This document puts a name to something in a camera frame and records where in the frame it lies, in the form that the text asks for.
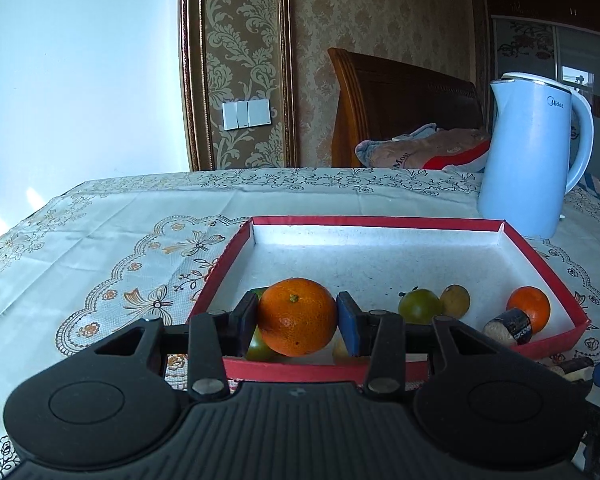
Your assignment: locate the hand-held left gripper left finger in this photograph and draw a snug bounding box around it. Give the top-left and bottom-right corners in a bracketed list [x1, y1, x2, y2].
[94, 291, 260, 401]

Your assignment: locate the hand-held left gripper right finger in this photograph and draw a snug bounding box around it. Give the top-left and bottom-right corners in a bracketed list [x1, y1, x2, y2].
[335, 292, 507, 402]

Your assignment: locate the yellow-green fruit piece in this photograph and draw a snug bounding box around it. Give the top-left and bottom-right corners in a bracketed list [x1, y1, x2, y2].
[332, 337, 371, 366]

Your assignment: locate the large orange mandarin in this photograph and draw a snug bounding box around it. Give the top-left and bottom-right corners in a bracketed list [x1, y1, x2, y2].
[256, 277, 338, 357]

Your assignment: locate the red shallow cardboard tray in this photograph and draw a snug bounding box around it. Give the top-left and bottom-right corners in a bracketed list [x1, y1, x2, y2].
[186, 216, 592, 383]

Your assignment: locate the green tomato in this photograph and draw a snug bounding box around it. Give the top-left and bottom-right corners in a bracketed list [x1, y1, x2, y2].
[398, 287, 443, 325]

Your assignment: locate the tan halved fruit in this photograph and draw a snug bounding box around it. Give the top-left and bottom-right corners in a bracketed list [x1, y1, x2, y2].
[439, 284, 472, 320]

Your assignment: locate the green cucumber piece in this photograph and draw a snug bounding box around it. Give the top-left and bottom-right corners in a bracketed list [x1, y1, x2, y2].
[245, 286, 281, 362]

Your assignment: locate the round dark eggplant piece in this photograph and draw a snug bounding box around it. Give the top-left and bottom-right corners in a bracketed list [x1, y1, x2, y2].
[547, 357, 595, 377]

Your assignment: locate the small orange mandarin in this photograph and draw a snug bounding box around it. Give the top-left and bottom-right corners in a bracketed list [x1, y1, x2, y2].
[506, 286, 552, 335]

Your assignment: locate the pink folded blanket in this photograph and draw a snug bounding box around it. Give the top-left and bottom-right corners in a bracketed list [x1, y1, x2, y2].
[355, 123, 492, 171]

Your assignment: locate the brown wooden headboard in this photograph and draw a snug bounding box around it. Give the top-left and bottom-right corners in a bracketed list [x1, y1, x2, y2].
[327, 48, 485, 168]

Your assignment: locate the light blue electric kettle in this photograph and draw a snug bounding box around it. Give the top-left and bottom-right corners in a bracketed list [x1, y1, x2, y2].
[476, 73, 595, 241]

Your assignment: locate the sliding glass door wardrobe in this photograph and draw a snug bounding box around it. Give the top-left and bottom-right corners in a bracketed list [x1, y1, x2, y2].
[482, 0, 600, 181]

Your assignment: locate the white wall switch panel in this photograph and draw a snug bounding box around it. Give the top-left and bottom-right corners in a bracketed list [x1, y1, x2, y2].
[222, 99, 272, 131]

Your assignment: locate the gilded wall moulding frame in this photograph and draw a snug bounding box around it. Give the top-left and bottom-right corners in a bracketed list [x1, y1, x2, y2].
[179, 0, 299, 172]

